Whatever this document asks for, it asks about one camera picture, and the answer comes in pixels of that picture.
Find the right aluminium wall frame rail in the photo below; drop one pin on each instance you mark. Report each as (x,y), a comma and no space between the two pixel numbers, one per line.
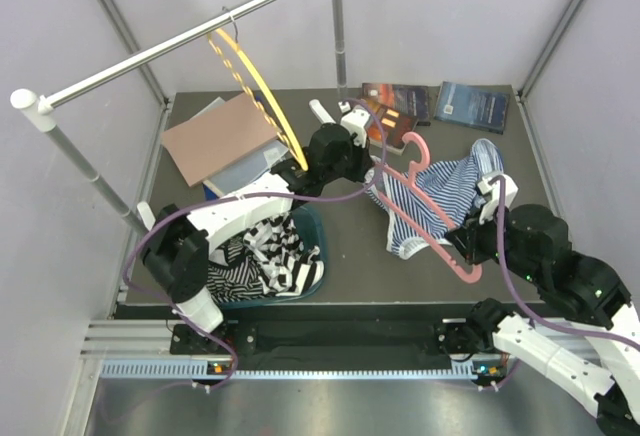
(559,31)

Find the aluminium wall frame rail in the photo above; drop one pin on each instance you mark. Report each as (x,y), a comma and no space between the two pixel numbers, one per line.
(559,31)
(131,46)

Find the blue cover book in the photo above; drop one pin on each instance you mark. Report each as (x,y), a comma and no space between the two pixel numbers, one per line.
(472,107)

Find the metal rack pole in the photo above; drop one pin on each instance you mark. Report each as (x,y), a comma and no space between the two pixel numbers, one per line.
(339,48)
(98,182)

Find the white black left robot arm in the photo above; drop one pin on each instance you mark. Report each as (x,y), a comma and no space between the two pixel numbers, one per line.
(176,251)

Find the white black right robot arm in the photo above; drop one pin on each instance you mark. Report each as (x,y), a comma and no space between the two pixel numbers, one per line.
(533,244)

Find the pink plastic hanger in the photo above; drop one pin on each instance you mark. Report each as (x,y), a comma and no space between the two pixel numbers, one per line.
(409,181)

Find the thin-striped black white garment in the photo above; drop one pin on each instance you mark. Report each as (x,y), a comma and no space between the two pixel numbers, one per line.
(233,275)

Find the orange cover paperback book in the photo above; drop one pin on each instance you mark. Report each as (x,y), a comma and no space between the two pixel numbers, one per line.
(395,124)

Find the white rack top bar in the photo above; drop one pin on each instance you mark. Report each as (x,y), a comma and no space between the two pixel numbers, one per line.
(38,108)

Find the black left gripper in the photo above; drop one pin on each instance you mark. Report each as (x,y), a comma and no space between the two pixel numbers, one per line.
(365,162)

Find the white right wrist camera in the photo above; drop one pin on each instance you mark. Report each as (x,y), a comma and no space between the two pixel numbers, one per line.
(489,187)

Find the metal rack right pole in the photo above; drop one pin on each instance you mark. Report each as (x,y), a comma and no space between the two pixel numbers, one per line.
(339,48)

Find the dark cover book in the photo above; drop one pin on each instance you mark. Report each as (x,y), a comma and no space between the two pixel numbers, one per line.
(410,99)

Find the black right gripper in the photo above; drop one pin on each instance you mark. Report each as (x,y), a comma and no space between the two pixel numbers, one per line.
(465,238)

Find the metal rack left pole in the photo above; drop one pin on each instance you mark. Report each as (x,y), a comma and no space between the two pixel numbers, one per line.
(98,182)

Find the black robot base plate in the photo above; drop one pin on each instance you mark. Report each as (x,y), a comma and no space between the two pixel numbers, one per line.
(432,328)

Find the yellow wavy hanger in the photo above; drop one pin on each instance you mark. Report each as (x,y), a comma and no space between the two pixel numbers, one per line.
(263,98)

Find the white rack left foot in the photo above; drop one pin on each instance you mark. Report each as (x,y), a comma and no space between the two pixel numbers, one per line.
(146,214)

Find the wide-striped black white garment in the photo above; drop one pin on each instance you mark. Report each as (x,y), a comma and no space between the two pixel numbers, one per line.
(290,268)

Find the blue white striped tank top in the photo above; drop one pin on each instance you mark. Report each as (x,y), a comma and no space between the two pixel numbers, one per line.
(451,184)

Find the teal plastic basket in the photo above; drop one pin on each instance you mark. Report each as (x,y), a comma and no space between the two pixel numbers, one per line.
(268,262)

